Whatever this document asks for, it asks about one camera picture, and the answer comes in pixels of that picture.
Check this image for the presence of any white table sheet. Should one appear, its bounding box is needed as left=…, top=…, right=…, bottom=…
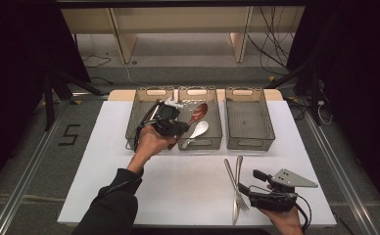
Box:
left=57, top=99, right=338, bottom=228

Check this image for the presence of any white floor cable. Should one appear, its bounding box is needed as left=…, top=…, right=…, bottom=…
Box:
left=122, top=62, right=143, bottom=87

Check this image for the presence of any black curtain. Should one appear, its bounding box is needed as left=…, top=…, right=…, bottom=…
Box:
left=0, top=0, right=92, bottom=200
left=287, top=0, right=380, bottom=216

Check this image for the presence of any black tripod stand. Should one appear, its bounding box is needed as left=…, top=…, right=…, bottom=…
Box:
left=265, top=62, right=323, bottom=126
left=42, top=70, right=105, bottom=131

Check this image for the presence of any brown wooden spoon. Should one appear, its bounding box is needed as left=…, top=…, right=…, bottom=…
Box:
left=167, top=102, right=209, bottom=151

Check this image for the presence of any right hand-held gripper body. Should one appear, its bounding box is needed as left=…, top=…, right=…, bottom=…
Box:
left=248, top=167, right=319, bottom=213

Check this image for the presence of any black cable bundle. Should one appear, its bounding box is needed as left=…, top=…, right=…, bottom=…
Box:
left=246, top=5, right=305, bottom=76

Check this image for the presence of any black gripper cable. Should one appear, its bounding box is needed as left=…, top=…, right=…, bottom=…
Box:
left=132, top=103, right=162, bottom=153
left=294, top=194, right=313, bottom=233

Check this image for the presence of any person's right hand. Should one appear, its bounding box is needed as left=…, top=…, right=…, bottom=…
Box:
left=260, top=207, right=303, bottom=230

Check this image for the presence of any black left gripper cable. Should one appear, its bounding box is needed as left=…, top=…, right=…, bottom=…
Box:
left=132, top=103, right=162, bottom=153

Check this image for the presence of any silver metal fork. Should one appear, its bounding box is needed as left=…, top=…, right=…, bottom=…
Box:
left=223, top=158, right=251, bottom=212

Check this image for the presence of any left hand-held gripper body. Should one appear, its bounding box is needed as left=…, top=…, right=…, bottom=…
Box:
left=152, top=97, right=184, bottom=137

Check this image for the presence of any white plug with cable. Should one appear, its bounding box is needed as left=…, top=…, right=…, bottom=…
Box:
left=316, top=100, right=333, bottom=125

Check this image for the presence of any silver metal knife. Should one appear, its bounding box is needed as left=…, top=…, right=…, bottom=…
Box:
left=231, top=155, right=244, bottom=225

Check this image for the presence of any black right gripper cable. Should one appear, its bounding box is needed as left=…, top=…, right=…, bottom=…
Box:
left=294, top=194, right=313, bottom=233

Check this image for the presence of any white ceramic spoon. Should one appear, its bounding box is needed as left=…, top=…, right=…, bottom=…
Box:
left=181, top=120, right=210, bottom=150

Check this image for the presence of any thin black floor cable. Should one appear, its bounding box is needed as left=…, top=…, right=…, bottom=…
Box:
left=80, top=53, right=113, bottom=70

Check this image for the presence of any transparent grey plastic bin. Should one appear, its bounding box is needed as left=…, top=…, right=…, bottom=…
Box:
left=224, top=86, right=276, bottom=152
left=124, top=86, right=175, bottom=152
left=176, top=85, right=224, bottom=152

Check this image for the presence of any short aluminium floor rail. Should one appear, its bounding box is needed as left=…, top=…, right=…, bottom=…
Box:
left=71, top=92, right=110, bottom=100

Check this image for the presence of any beige wooden desk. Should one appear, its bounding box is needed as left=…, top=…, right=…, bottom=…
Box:
left=60, top=5, right=307, bottom=65

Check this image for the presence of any person's left hand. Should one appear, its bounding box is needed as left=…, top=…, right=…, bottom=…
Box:
left=133, top=125, right=179, bottom=165

